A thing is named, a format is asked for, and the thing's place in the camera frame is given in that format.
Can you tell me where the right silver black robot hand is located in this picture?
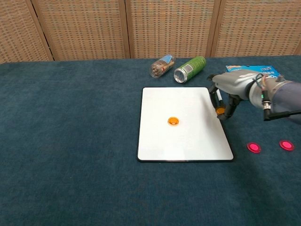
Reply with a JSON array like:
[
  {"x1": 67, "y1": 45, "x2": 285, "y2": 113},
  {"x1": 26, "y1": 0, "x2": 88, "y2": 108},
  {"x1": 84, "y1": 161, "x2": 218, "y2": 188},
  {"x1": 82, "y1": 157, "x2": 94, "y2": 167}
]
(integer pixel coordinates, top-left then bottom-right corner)
[{"x1": 206, "y1": 70, "x2": 256, "y2": 121}]

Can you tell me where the pink round magnet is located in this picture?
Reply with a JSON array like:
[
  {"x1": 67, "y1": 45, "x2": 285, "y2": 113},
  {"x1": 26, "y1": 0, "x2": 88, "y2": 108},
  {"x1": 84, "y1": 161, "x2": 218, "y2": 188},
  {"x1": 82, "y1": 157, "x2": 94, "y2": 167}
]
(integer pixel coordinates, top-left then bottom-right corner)
[
  {"x1": 279, "y1": 140, "x2": 295, "y2": 151},
  {"x1": 246, "y1": 142, "x2": 261, "y2": 153}
]

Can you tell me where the blue chocolate chip cookie box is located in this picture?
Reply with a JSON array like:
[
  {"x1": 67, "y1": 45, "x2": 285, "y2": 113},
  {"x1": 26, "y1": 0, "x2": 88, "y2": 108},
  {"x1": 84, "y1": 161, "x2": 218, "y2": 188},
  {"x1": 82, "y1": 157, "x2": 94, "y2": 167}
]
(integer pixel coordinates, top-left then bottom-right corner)
[{"x1": 225, "y1": 65, "x2": 283, "y2": 78}]

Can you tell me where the green drink can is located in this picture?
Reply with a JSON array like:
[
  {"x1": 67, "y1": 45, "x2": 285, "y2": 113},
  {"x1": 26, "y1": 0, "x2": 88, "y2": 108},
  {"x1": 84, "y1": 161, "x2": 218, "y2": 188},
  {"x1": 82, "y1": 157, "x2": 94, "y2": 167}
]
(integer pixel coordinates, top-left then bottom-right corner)
[{"x1": 174, "y1": 56, "x2": 207, "y2": 84}]

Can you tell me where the clear plastic snack jar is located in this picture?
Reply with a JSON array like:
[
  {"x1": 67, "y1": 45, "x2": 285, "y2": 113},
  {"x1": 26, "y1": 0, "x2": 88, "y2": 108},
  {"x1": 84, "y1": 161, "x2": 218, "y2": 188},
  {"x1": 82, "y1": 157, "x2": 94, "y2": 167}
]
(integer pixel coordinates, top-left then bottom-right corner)
[{"x1": 149, "y1": 54, "x2": 176, "y2": 78}]

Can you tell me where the white magnetic whiteboard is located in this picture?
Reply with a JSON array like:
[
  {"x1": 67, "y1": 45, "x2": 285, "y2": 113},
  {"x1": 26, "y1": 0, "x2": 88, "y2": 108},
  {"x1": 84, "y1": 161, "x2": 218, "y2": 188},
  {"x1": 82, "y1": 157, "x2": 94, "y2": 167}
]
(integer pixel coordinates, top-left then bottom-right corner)
[{"x1": 136, "y1": 87, "x2": 235, "y2": 162}]

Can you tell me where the woven bamboo folding screen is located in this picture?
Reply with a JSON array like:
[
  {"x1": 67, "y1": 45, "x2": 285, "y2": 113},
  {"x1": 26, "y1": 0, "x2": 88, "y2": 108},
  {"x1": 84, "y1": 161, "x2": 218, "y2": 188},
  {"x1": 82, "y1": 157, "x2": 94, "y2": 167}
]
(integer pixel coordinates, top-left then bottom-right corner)
[{"x1": 0, "y1": 0, "x2": 301, "y2": 64}]

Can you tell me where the blue felt table cloth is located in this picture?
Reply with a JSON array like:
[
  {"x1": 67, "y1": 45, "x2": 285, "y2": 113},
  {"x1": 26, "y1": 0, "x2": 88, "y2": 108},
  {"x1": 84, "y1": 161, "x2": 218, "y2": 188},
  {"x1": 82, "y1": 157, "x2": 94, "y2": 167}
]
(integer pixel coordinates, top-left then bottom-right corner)
[{"x1": 0, "y1": 55, "x2": 301, "y2": 226}]

